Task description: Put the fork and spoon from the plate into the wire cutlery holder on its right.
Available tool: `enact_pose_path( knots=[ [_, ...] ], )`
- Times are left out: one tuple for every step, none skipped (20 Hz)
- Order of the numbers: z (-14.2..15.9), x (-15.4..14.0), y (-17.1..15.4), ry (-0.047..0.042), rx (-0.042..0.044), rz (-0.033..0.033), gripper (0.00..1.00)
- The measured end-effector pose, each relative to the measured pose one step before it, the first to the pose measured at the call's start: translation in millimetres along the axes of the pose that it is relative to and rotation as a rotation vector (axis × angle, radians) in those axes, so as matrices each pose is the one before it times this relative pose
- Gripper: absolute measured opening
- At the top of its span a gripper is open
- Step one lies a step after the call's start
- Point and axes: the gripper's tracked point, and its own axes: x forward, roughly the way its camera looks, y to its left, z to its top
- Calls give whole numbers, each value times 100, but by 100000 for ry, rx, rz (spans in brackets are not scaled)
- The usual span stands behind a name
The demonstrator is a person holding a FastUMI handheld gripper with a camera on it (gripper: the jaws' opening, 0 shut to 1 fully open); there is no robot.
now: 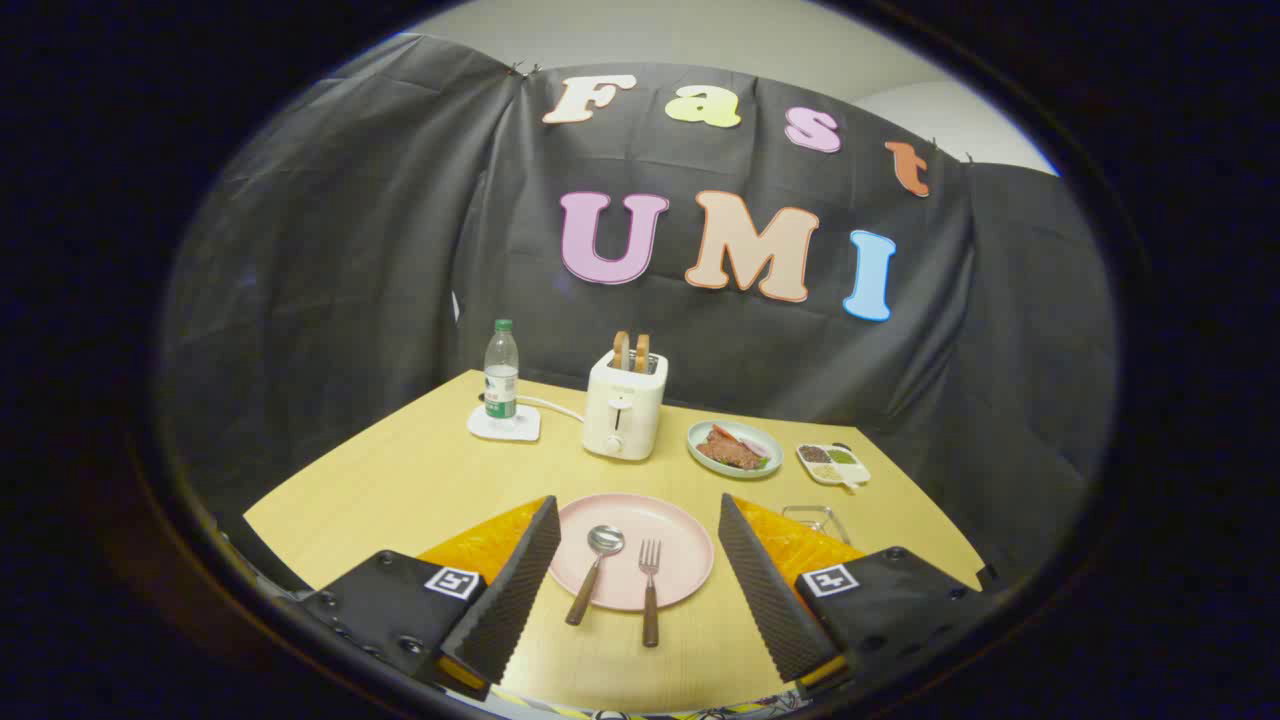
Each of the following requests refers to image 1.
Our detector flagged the white power cable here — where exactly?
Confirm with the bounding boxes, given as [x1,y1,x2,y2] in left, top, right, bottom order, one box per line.
[515,395,586,423]

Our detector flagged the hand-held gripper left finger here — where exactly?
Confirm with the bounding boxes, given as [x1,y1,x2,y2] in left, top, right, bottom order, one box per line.
[298,495,563,701]

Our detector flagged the wooden handled metal fork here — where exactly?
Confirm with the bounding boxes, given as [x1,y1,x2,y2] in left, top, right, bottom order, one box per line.
[638,539,663,648]

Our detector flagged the pale green plate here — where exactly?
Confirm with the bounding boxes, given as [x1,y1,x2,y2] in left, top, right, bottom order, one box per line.
[686,420,784,480]

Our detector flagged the white square coaster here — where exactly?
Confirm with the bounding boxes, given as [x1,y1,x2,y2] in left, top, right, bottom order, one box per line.
[467,403,542,443]

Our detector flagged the pink plate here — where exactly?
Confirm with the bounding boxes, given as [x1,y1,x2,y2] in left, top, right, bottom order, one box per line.
[548,493,716,612]

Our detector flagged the white toaster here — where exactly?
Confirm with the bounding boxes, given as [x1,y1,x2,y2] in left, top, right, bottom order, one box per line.
[583,350,669,462]

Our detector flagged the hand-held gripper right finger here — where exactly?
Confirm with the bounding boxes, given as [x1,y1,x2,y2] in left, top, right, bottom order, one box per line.
[717,492,1001,701]

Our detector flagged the clear plastic water bottle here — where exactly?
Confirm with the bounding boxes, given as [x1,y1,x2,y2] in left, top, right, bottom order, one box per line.
[484,319,520,426]

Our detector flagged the wooden handled metal spoon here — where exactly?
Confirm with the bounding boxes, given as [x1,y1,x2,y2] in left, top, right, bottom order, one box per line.
[565,525,626,627]

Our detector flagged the white divided dish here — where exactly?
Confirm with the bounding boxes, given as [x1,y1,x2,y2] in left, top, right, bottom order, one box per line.
[796,442,872,491]

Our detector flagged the metal basket in clear tray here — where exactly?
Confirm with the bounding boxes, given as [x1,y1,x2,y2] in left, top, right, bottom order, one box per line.
[782,505,851,546]

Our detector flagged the brown meat slice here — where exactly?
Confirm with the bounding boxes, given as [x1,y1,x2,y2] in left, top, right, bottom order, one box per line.
[696,425,766,471]

